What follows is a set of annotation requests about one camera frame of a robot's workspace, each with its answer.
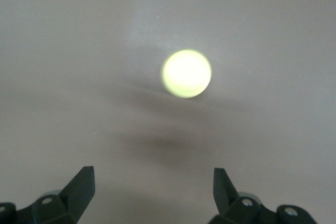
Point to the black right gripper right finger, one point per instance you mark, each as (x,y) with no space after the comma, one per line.
(228,203)

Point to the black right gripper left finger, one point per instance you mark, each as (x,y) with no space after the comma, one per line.
(76,195)

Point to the yellow plastic cup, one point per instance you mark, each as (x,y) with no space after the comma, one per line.
(186,74)

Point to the brown table mat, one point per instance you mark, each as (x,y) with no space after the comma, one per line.
(78,51)

